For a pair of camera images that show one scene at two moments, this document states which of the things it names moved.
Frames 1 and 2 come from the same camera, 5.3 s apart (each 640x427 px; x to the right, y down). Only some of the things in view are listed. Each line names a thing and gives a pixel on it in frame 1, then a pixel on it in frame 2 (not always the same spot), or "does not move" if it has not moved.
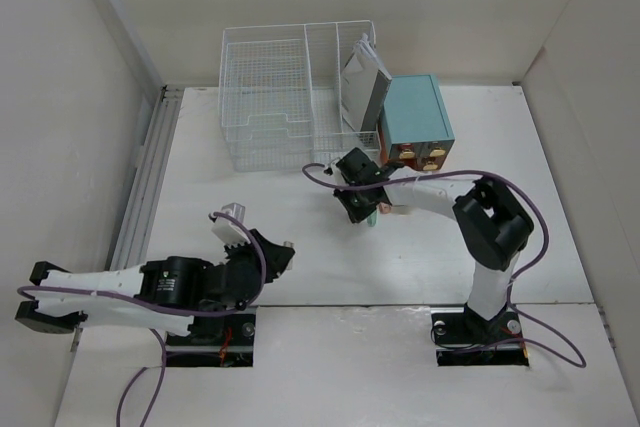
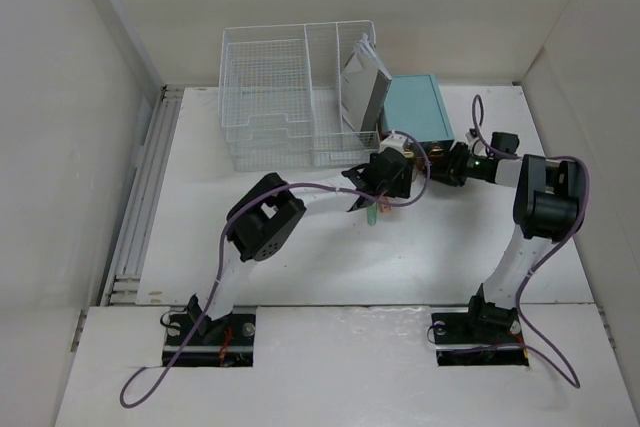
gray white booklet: (365, 80) does not move
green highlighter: (373, 220) does not move
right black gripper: (355, 214) → (452, 159)
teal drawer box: (415, 130) does not move
